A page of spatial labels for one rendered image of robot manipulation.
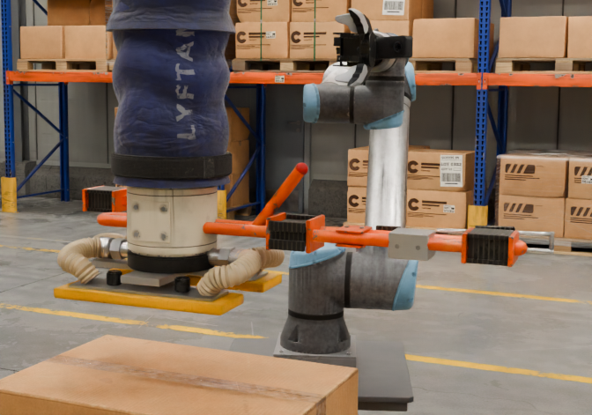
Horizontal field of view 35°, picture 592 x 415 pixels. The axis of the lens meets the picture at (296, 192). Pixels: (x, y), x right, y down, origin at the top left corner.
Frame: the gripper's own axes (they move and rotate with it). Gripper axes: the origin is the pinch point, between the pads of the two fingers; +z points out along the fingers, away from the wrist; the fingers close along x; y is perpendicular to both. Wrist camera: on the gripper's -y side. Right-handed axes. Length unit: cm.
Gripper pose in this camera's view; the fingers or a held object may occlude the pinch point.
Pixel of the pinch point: (352, 48)
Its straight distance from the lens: 188.8
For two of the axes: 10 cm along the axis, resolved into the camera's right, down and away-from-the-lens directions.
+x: 0.1, -9.9, -1.2
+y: -9.3, -0.5, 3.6
